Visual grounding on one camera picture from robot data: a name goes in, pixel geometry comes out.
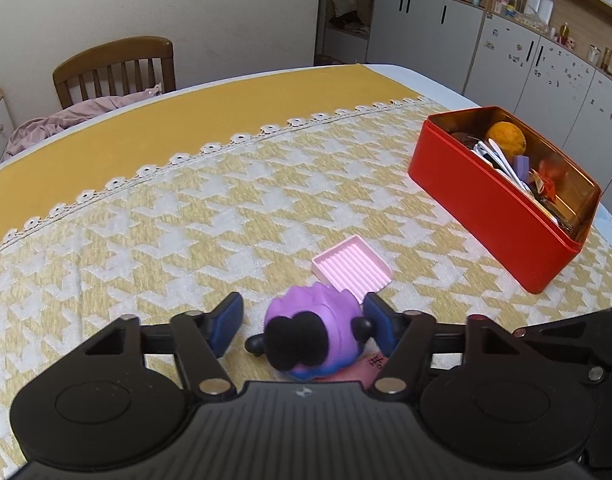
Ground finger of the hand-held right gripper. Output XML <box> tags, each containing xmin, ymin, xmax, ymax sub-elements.
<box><xmin>513</xmin><ymin>304</ymin><xmax>612</xmax><ymax>384</ymax></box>

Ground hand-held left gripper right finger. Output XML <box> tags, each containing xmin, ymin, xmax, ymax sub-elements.
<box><xmin>361</xmin><ymin>291</ymin><xmax>518</xmax><ymax>396</ymax></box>

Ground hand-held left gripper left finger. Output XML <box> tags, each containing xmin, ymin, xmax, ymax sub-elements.
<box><xmin>84</xmin><ymin>291</ymin><xmax>245</xmax><ymax>397</ymax></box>

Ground purple plush toy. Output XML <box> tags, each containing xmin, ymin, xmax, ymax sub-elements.
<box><xmin>244</xmin><ymin>282</ymin><xmax>376</xmax><ymax>384</ymax></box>

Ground red tin box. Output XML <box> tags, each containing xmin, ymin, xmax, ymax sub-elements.
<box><xmin>407</xmin><ymin>105</ymin><xmax>603</xmax><ymax>295</ymax></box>

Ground red paper packet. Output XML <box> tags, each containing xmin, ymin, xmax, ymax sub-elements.
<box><xmin>531</xmin><ymin>159</ymin><xmax>568</xmax><ymax>197</ymax></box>

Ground white plastic utensils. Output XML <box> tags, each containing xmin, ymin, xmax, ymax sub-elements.
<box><xmin>473</xmin><ymin>140</ymin><xmax>535</xmax><ymax>197</ymax></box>

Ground orange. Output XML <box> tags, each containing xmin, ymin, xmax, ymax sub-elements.
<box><xmin>485</xmin><ymin>122</ymin><xmax>528</xmax><ymax>160</ymax></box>

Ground pink card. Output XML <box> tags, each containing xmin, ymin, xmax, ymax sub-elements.
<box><xmin>336</xmin><ymin>350</ymin><xmax>389</xmax><ymax>392</ymax></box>

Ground pink ribbed tray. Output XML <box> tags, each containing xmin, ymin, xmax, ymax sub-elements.
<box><xmin>311</xmin><ymin>234</ymin><xmax>393</xmax><ymax>306</ymax></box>

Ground yellow houndstooth tablecloth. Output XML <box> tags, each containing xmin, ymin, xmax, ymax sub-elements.
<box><xmin>0</xmin><ymin>97</ymin><xmax>612</xmax><ymax>480</ymax></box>

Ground plain yellow tablecloth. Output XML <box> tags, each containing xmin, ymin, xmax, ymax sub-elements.
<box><xmin>0</xmin><ymin>63</ymin><xmax>422</xmax><ymax>247</ymax></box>

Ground mauve cloth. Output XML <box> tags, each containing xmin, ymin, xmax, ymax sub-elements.
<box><xmin>5</xmin><ymin>80</ymin><xmax>165</xmax><ymax>159</ymax></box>

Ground open shelf unit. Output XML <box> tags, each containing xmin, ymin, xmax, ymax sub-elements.
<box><xmin>313</xmin><ymin>0</ymin><xmax>379</xmax><ymax>66</ymax></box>

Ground wooden chair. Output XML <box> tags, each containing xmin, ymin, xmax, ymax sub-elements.
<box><xmin>52</xmin><ymin>35</ymin><xmax>177</xmax><ymax>110</ymax></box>

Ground white cabinet row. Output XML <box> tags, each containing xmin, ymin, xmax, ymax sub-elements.
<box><xmin>365</xmin><ymin>0</ymin><xmax>612</xmax><ymax>197</ymax></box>

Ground white open booklet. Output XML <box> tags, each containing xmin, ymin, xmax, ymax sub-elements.
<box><xmin>523</xmin><ymin>0</ymin><xmax>555</xmax><ymax>24</ymax></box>

